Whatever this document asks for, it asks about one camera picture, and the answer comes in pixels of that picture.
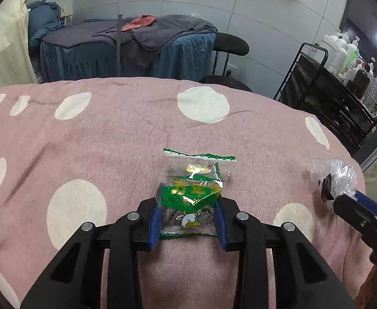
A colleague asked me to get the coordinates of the blue skirted bed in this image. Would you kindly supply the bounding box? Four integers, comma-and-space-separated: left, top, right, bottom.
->
40, 14, 218, 82

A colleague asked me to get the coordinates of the black chair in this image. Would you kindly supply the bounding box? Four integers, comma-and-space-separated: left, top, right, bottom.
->
199, 33, 253, 92

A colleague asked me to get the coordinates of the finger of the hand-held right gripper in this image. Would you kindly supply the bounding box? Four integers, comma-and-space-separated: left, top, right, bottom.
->
333, 194, 377, 232
354, 191, 377, 221

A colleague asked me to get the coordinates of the black metal rack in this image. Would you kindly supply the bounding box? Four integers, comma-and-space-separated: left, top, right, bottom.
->
274, 42, 377, 150

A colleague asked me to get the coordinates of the blue cloth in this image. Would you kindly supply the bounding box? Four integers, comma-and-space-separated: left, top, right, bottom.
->
27, 1, 65, 47

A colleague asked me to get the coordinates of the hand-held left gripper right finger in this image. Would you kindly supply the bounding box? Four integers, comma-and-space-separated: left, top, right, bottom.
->
214, 196, 356, 309

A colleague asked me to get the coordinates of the red cloth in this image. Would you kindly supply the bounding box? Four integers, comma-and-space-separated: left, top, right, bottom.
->
121, 14, 157, 33

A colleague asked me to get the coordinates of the grey pole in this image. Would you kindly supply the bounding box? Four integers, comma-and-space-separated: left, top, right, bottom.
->
116, 13, 123, 78

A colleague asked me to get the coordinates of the cream cloth cover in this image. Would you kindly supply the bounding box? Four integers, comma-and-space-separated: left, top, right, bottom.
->
0, 0, 38, 89

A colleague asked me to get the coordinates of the grey towel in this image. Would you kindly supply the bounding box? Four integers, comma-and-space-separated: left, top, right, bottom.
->
92, 14, 218, 52

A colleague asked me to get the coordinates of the clear plastic wrapper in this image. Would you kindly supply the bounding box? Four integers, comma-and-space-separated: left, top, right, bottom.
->
307, 157, 358, 213

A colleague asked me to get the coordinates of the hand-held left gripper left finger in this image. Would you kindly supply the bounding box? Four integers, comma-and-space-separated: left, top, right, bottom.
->
20, 198, 161, 309

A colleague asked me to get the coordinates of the row of bottles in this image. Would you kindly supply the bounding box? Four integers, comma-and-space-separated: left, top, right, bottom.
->
320, 27, 377, 110

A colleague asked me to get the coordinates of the pink dotted tablecloth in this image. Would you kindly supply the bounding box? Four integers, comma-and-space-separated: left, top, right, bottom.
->
0, 76, 367, 309

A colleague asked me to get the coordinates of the green clear snack wrapper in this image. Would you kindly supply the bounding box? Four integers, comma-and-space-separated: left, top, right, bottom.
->
155, 147, 237, 240

